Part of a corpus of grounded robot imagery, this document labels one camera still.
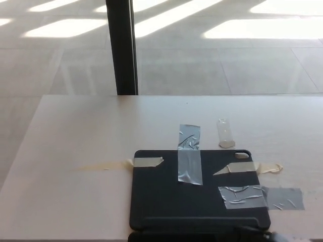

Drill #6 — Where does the black window frame post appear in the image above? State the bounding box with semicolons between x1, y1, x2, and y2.
105;0;139;96

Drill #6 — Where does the beige masking tape pointed strip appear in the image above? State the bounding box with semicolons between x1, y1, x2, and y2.
212;162;284;176

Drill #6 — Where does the wide grey duct tape strip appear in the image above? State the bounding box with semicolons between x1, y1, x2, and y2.
218;184;305;211

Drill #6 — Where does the long grey duct tape strip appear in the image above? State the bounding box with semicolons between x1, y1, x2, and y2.
177;124;203;186

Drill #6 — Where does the beige masking tape long strip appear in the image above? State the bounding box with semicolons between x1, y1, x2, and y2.
71;156;164;172

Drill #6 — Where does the clear plastic tape strip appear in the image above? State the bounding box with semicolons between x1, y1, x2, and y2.
217;117;236;149

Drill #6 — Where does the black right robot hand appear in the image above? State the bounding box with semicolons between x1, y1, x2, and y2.
236;225;273;242

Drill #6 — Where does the black folding tablet cover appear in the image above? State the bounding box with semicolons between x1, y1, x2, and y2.
127;149;272;242

